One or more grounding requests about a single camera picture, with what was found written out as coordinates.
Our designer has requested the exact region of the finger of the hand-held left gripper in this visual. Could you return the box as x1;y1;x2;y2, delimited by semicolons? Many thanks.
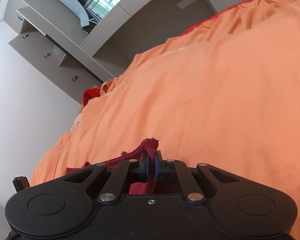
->
13;176;31;193

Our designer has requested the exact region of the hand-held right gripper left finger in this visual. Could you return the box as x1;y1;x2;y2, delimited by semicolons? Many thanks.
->
56;150;150;204

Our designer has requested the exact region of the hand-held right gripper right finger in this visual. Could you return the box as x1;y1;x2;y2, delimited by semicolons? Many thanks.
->
154;150;245;203

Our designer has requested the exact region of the maroon long-sleeve shirt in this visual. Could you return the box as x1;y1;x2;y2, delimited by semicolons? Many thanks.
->
66;137;180;195

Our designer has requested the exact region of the white lace cloth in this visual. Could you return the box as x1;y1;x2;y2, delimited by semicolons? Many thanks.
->
69;111;84;132

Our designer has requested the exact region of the orange frilled pillow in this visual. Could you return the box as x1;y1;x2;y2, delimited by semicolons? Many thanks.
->
101;79;115;95

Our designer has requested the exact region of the red fuzzy pillow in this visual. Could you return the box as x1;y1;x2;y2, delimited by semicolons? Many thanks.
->
83;88;102;106

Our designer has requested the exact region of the orange duvet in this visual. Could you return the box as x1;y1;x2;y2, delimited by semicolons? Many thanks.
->
30;0;300;240

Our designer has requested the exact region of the grey wardrobe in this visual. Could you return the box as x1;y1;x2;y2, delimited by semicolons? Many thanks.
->
8;6;115;105

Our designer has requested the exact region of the grey built-in window cabinet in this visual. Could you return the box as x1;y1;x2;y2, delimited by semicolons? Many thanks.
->
11;0;218;58

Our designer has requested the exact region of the white wall socket plate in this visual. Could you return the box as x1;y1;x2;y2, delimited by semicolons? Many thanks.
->
177;0;196;8

